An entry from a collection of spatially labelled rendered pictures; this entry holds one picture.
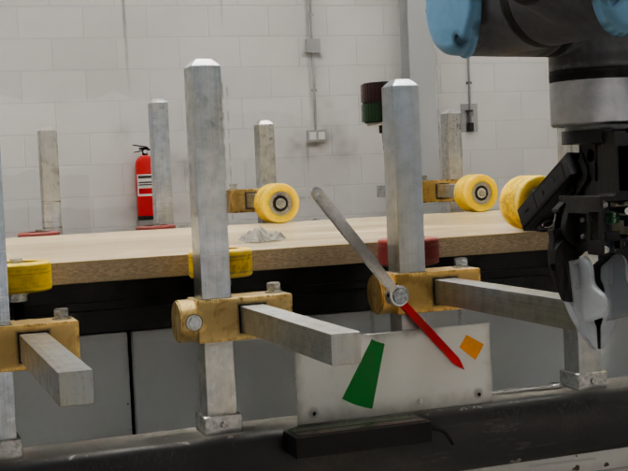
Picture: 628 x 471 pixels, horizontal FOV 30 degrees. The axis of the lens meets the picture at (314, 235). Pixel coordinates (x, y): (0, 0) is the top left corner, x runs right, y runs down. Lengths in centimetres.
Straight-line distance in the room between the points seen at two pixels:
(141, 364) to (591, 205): 70
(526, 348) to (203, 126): 67
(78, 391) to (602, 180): 51
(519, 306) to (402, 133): 29
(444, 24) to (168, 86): 759
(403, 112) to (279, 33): 740
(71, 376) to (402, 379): 53
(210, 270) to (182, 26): 736
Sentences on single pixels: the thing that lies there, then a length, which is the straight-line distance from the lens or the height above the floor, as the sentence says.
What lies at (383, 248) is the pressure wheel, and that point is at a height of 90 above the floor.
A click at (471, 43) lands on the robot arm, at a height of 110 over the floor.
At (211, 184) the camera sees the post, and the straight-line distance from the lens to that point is 135.
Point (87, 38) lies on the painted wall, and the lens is 858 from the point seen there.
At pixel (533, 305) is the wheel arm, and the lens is 125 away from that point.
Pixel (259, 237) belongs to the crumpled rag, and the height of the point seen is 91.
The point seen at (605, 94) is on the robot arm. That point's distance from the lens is 111.
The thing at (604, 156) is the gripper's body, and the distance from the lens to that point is 112.
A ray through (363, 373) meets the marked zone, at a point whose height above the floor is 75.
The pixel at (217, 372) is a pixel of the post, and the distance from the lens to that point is 137.
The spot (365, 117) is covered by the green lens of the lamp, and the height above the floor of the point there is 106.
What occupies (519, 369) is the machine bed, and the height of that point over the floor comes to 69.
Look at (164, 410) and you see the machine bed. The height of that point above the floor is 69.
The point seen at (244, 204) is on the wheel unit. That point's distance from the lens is 249.
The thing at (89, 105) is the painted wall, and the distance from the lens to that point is 853.
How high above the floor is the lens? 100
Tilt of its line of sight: 3 degrees down
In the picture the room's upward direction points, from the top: 2 degrees counter-clockwise
